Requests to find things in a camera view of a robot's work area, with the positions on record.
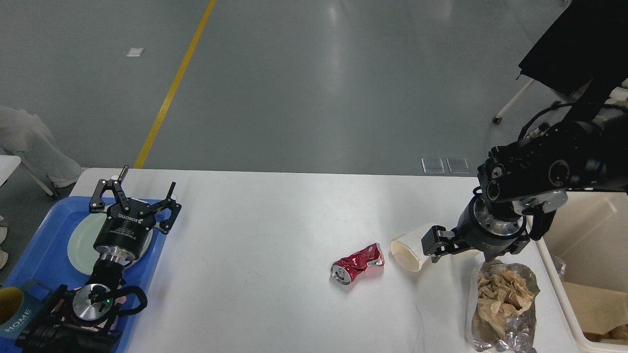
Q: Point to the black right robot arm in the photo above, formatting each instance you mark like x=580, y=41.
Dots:
x=523, y=184

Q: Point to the crushed red soda can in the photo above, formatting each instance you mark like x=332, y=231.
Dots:
x=347, y=269

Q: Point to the brown paper bag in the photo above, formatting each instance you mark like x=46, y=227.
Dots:
x=618, y=336
x=597, y=310

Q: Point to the beige plastic bin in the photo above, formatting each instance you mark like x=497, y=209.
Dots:
x=589, y=233

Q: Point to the white rolling chair frame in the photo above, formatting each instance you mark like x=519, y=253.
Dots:
x=618, y=95

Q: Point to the black jacket on chair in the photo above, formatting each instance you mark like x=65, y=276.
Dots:
x=585, y=46

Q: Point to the foil wrapper with napkin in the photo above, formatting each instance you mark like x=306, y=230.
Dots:
x=560, y=266

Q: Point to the foil bag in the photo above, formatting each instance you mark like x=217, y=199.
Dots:
x=501, y=316

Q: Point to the dark teal mug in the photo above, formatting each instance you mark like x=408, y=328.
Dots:
x=19, y=305

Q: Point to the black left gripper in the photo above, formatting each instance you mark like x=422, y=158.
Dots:
x=123, y=233

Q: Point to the person in light trousers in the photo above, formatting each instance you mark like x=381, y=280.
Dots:
x=26, y=136

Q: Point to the blue plastic tray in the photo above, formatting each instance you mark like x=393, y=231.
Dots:
x=46, y=260

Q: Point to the white paper cup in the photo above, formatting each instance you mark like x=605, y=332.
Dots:
x=407, y=249

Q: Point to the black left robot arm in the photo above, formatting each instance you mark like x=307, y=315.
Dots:
x=49, y=333

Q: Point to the green plate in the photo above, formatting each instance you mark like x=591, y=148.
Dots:
x=80, y=247

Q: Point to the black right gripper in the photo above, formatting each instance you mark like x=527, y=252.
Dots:
x=480, y=227

